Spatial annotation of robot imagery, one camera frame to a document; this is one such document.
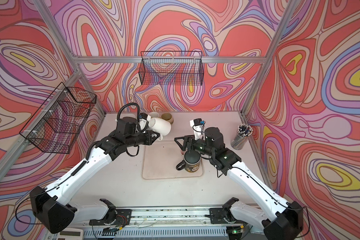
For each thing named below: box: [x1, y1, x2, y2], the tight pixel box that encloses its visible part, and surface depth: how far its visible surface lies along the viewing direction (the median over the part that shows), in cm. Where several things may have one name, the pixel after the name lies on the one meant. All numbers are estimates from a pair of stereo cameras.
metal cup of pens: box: [230, 123, 254, 150], surface depth 90 cm
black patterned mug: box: [176, 150, 202, 173], surface depth 85 cm
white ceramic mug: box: [148, 117, 172, 141], surface depth 75 cm
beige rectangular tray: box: [142, 140, 204, 180], surface depth 92 cm
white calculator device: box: [56, 228, 84, 240], surface depth 68 cm
